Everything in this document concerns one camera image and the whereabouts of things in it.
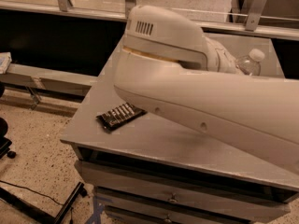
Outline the grey drawer cabinet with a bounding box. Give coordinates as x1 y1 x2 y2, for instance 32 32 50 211
62 39 298 224

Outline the metal railing frame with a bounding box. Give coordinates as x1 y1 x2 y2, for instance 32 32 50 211
0 0 299 40

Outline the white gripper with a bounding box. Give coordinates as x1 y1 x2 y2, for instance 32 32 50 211
206 37 243 75

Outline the black chair wheel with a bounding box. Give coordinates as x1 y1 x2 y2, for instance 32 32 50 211
7 150 16 159

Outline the black stand base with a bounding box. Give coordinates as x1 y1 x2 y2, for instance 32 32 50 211
0 181 88 224

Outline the grey metal bench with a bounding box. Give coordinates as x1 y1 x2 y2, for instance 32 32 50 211
0 63 97 105

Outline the white box on bench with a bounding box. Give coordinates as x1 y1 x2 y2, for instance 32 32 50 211
0 52 12 74

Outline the black floor cable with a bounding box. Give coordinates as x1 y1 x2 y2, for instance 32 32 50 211
0 179 64 207

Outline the clear plastic water bottle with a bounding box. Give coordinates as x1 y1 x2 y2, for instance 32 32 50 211
236 49 265 76

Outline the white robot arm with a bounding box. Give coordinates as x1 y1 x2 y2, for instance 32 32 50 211
114 6 299 173

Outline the black snack bar wrapper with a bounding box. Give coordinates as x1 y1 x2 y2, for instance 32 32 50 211
96 103 146 132

